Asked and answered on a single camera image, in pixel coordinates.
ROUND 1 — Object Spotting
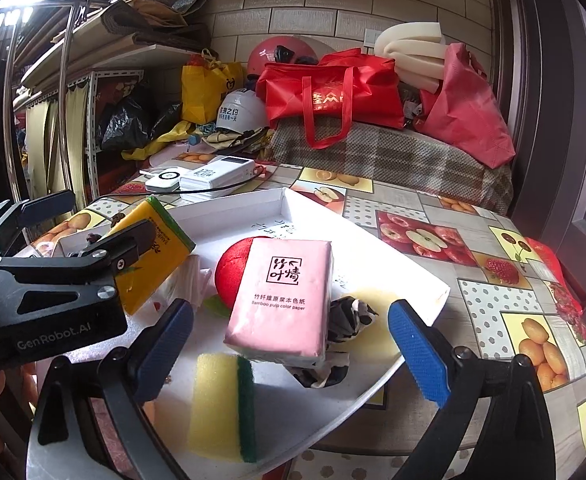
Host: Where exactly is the metal shelf rack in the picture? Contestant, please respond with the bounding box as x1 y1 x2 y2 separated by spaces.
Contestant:
13 42 199 201

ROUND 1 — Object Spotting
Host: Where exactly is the pink-red fabric bag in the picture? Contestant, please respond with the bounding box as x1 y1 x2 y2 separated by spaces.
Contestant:
418 42 516 170

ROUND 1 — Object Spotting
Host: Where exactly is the yellow sponge with green pad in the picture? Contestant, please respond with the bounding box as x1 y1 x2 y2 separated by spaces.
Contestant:
188 352 256 463

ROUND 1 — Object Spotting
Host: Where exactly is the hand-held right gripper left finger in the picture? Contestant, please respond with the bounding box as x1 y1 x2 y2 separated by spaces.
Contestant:
26 298 195 480

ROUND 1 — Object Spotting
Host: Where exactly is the yellow bag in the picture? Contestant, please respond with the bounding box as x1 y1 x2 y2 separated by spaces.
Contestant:
181 50 246 126

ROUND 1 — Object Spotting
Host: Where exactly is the chrome tube rack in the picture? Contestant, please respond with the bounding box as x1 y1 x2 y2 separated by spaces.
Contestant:
3 0 139 201

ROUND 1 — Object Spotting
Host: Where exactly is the pink tissue packet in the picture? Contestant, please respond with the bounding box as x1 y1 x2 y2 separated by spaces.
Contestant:
224 237 335 368

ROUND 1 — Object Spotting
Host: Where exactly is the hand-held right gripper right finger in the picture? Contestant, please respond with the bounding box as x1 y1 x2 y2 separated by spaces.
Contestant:
387 299 556 480

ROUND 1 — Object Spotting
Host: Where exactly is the black plastic bag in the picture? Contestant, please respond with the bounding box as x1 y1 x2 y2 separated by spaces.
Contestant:
97 95 154 153

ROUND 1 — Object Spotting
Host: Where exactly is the red plush apple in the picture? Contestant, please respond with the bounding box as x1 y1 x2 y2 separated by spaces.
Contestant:
203 236 259 317

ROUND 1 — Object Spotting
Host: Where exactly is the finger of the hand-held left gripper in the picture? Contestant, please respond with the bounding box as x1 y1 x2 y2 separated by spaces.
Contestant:
0 190 76 249
67 219 157 278

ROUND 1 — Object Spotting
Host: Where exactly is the plaid blanket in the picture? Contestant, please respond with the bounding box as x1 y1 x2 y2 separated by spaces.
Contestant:
265 120 514 216

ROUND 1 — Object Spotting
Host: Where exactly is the pink helmet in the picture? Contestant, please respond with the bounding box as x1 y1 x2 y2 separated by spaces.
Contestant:
247 36 324 76

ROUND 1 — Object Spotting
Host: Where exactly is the white helmet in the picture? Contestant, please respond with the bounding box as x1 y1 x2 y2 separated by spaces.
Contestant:
215 87 270 133

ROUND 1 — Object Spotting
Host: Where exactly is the red tote bag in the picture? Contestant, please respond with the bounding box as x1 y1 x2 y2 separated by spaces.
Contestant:
255 49 406 150

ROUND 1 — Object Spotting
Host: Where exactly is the cream foam roll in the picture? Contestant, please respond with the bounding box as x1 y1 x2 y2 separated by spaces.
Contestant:
374 22 448 88

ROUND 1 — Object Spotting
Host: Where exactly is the white power bank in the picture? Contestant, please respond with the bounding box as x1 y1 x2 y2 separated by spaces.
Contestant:
179 156 258 192

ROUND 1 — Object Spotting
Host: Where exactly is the yellow tissue packet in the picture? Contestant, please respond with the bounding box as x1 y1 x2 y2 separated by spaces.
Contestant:
104 196 196 316

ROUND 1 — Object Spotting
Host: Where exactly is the brown door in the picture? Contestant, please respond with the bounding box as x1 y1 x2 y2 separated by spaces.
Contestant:
488 0 586 271

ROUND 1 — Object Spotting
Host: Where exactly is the cow print cloth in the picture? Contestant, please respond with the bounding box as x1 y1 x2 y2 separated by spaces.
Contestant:
285 296 380 390

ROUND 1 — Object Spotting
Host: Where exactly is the fruit print tablecloth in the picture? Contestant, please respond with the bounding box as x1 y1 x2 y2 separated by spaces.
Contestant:
28 160 586 480

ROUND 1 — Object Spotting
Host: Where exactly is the yellow cloth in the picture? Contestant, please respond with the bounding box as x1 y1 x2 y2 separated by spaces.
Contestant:
123 120 194 161

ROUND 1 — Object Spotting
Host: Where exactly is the white cardboard box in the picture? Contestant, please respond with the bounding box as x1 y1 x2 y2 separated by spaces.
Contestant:
53 187 451 480

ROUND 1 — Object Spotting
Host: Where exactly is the white round charger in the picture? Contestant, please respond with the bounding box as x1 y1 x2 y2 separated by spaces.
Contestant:
140 166 181 193

